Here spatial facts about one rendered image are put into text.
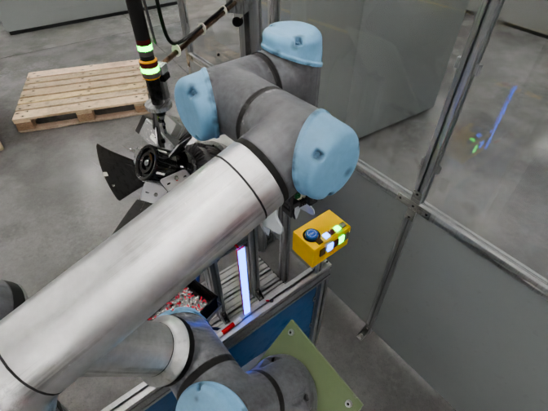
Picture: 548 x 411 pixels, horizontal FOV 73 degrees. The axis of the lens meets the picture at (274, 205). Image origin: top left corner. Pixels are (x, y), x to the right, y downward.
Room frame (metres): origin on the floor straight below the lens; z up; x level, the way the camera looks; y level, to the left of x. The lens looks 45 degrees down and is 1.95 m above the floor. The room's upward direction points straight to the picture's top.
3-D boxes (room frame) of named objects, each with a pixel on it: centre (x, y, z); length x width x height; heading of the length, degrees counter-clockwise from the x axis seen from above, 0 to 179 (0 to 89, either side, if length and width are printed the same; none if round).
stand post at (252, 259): (1.19, 0.12, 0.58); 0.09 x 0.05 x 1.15; 38
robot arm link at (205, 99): (0.39, 0.05, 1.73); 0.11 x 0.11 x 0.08; 38
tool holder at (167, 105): (0.89, 0.30, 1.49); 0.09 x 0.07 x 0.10; 163
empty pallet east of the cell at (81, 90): (3.57, 1.94, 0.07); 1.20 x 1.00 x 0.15; 107
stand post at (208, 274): (1.05, 0.30, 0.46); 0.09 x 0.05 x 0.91; 38
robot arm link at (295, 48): (0.47, -0.02, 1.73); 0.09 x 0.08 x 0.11; 128
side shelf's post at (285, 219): (1.31, -0.06, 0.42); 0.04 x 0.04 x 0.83; 38
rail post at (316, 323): (0.80, -0.18, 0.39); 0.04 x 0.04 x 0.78; 38
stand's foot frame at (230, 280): (1.11, 0.23, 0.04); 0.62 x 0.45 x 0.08; 128
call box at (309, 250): (0.78, -0.15, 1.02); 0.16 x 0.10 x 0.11; 128
